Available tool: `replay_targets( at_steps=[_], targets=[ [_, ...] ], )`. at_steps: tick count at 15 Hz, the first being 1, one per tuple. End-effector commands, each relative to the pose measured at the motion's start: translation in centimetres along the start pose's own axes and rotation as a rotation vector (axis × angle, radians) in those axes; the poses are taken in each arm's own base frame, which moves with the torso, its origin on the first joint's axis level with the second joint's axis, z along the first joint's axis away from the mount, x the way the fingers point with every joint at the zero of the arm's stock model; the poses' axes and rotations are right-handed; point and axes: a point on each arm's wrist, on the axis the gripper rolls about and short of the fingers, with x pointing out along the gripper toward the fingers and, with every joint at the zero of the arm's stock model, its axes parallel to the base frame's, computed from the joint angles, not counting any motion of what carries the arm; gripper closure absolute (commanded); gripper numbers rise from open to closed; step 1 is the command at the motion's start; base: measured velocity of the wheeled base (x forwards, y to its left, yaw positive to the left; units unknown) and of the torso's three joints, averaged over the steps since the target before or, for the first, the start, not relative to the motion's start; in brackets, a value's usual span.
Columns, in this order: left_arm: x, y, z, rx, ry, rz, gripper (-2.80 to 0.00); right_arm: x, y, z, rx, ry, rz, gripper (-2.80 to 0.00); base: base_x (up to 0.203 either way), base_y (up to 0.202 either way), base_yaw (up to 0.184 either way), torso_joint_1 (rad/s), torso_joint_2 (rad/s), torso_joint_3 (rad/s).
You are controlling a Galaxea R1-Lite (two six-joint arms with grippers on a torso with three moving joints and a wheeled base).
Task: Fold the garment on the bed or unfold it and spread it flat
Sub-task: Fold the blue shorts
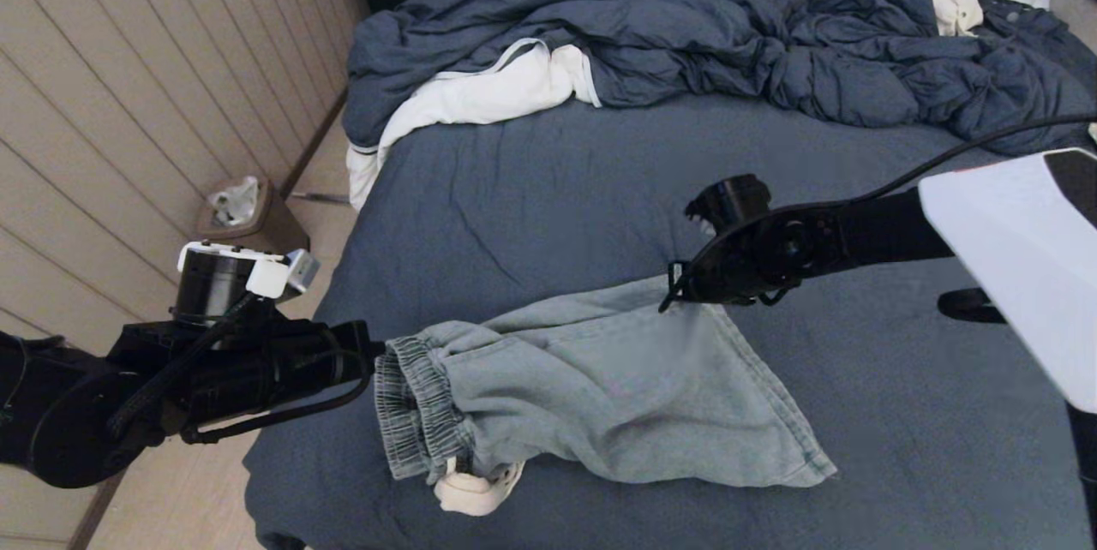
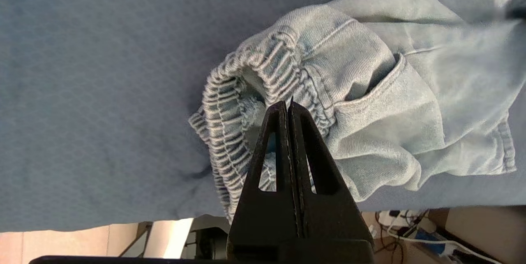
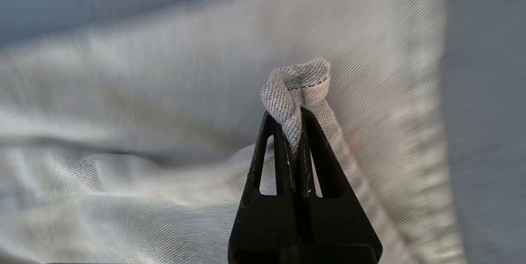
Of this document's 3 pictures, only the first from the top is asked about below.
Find white plastic bin bag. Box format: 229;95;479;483
208;176;261;229

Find light blue denim shorts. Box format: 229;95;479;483
375;276;839;517

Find blue bed sheet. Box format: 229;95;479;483
243;92;1097;550

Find blue denim shirt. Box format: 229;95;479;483
977;0;1097;97

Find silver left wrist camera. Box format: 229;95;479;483
286;248;321;293

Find crumpled dark blue duvet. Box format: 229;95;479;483
343;0;1097;158

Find white garment with dark trim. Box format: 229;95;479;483
345;38;602;213

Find brown trash bin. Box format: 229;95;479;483
195;176;312;258

